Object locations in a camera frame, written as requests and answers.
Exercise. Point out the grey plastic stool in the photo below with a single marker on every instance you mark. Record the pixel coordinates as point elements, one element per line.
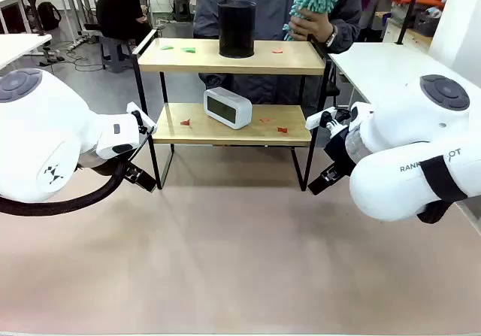
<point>116,52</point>

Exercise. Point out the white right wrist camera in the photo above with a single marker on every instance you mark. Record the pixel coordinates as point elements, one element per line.
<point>319,118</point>

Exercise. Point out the salmon paper scrap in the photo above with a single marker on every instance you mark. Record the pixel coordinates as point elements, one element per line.
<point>278,51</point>

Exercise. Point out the black cylinder container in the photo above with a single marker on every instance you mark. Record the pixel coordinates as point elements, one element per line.
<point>236,28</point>

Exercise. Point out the dark storage crate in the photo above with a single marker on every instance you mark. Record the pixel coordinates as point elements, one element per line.
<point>426,22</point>

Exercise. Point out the person's left forearm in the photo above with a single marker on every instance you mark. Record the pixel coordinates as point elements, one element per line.
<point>345,37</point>

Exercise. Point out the black backpack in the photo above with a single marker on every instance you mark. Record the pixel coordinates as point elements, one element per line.
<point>49,14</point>

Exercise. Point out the seated person in black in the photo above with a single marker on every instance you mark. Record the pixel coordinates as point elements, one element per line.
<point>120,9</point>

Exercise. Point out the two-tier wooden metal shelf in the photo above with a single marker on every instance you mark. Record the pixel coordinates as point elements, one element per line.
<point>229,59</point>

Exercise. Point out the white power strip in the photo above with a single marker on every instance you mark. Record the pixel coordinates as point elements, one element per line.
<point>79,44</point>

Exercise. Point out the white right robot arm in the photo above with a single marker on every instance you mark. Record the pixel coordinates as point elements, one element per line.
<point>394,185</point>

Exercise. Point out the large white table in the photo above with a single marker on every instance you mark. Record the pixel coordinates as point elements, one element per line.
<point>379,69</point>

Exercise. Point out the white digital alarm clock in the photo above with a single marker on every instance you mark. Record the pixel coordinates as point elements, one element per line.
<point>227,106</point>

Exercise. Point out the person's left hand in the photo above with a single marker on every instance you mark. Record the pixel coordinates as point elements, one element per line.
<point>313,26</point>

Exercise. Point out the black wristwatch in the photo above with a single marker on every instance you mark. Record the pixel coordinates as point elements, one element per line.
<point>331,37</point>

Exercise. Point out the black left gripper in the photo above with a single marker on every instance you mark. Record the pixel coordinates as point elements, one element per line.
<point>112,165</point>

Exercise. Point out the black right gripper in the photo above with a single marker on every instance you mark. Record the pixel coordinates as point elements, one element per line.
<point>342,152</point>

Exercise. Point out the black pole stand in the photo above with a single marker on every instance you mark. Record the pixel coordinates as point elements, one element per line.
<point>407,13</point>

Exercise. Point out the small green paper scrap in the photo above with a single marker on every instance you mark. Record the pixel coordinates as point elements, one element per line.
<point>167,47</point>

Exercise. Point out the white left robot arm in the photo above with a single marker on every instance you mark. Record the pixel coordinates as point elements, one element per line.
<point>37,133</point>

